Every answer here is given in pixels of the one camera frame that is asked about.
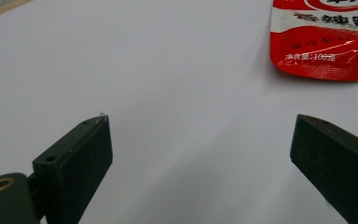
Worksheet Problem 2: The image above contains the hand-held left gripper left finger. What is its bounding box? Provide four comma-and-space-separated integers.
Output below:
32, 113, 114, 224

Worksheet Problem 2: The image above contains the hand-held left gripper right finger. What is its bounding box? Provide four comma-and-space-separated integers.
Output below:
289, 113, 358, 224

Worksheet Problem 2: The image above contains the red and white pouch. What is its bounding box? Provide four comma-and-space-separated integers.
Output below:
268, 0, 358, 83

